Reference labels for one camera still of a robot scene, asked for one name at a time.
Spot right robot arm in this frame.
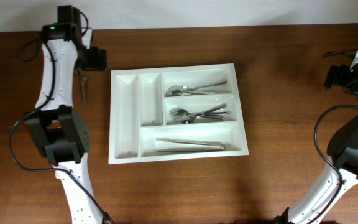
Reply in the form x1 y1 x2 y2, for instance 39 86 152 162
273 48 358 223

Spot steel fork dark handle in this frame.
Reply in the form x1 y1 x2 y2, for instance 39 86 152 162
168 109 231 120

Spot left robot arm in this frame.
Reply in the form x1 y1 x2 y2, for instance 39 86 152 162
22 5 113 223

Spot white plastic cutlery tray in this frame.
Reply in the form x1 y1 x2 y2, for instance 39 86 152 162
108 63 249 164

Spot steel tongs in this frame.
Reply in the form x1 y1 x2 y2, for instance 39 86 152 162
155 138 226 153

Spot small steel spoon right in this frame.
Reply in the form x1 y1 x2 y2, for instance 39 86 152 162
80 76 88 110

